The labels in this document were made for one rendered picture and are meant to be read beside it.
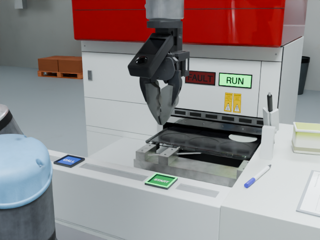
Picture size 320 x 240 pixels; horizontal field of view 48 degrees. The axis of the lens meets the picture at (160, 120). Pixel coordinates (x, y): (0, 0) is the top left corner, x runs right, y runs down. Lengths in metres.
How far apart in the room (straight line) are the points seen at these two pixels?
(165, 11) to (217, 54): 0.62
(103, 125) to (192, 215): 0.91
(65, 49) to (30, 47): 1.14
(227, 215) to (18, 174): 0.41
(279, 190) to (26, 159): 0.52
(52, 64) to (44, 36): 1.51
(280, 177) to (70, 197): 0.50
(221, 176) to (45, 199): 0.62
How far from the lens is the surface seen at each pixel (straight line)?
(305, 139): 1.01
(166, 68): 0.71
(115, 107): 1.53
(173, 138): 1.27
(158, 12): 0.71
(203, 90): 1.33
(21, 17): 10.17
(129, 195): 0.81
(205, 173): 1.06
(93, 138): 1.64
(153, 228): 0.82
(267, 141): 0.94
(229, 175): 1.05
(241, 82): 1.28
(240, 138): 1.31
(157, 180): 0.81
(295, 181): 0.86
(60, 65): 8.22
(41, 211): 0.53
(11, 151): 0.54
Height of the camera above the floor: 1.32
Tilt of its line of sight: 16 degrees down
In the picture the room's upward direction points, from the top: straight up
